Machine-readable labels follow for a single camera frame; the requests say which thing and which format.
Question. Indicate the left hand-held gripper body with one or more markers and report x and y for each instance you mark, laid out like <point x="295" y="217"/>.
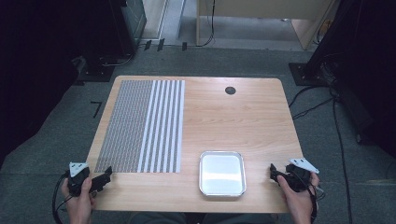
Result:
<point x="78" y="180"/>

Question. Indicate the person's dark trousers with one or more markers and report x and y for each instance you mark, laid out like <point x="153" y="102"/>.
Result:
<point x="199" y="218"/>

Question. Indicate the person's left hand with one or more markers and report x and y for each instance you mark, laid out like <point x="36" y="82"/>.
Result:
<point x="79" y="203"/>

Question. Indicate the grey white striped placemat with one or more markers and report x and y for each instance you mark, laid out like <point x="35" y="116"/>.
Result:
<point x="140" y="124"/>

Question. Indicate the light wooden cabinet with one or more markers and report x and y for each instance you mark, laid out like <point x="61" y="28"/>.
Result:
<point x="261" y="9"/>

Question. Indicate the person's right hand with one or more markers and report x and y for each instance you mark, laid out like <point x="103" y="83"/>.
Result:
<point x="297" y="199"/>

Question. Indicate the black floor tape strip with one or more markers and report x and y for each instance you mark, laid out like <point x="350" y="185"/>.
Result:
<point x="184" y="46"/>

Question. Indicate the black curtain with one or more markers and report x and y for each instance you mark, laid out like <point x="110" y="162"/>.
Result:
<point x="370" y="62"/>
<point x="34" y="77"/>

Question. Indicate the black stand base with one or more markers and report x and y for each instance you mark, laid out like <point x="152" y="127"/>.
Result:
<point x="96" y="70"/>

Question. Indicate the black stand with base plate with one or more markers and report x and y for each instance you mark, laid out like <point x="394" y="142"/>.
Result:
<point x="314" y="67"/>

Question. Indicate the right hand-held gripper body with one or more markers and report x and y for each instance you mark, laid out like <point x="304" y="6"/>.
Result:
<point x="299" y="178"/>

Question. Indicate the dark equipment cabinet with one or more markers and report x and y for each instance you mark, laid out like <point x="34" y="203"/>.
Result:
<point x="132" y="21"/>

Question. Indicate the silver metal tray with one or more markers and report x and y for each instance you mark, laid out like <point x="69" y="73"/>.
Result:
<point x="222" y="173"/>

